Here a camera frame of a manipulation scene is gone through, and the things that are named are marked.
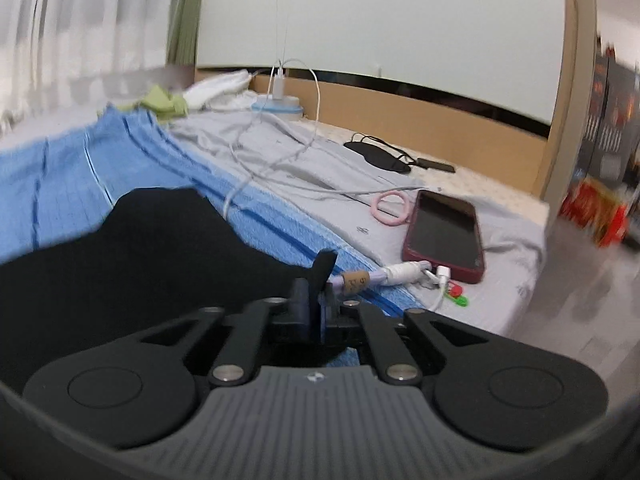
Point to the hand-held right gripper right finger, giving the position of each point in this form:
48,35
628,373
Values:
327,312

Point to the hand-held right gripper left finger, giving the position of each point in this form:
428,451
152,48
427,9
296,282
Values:
298,306

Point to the black pants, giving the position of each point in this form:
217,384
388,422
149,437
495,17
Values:
125,260

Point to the red and green clip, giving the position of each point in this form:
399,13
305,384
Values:
456,296

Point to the light grey bed sheet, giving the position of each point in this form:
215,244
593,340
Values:
310,170

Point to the phone in red case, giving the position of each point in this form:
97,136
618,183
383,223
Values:
445,235

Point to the black eye mask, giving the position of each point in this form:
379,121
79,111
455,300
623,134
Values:
380,156

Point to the small black device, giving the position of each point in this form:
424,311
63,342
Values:
435,164

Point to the round container with blue lid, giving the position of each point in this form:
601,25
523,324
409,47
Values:
277,109

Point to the white charger plug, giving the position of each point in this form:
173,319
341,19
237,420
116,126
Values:
278,85

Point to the white cloth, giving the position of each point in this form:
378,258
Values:
215,87

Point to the green cloth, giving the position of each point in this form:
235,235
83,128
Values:
160,100

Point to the blue checked blanket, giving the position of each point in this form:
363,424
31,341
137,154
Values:
60,160

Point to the red box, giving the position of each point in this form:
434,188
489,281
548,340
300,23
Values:
595,210

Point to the green curtain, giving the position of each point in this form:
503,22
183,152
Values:
185,20

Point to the dark cabinet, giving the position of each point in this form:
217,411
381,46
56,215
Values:
612,125

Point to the white sheer curtain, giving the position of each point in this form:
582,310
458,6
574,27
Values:
75,20

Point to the wooden door frame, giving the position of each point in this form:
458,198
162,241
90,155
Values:
575,85

